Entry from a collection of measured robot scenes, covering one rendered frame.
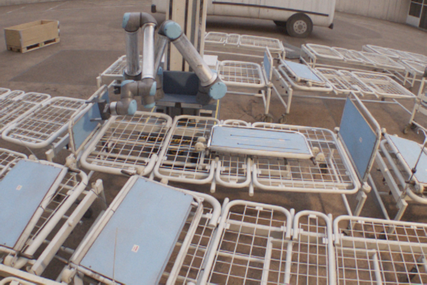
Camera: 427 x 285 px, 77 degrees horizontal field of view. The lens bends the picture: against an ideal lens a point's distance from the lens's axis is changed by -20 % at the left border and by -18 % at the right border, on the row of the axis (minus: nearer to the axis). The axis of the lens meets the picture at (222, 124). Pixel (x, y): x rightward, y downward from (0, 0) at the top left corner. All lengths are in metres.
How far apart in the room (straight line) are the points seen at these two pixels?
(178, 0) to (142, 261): 2.10
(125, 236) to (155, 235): 0.15
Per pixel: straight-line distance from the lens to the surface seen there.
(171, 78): 2.87
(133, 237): 1.55
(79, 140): 2.32
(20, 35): 7.77
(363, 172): 2.26
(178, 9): 2.80
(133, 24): 2.37
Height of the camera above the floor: 1.71
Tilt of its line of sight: 27 degrees down
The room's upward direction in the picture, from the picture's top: 5 degrees clockwise
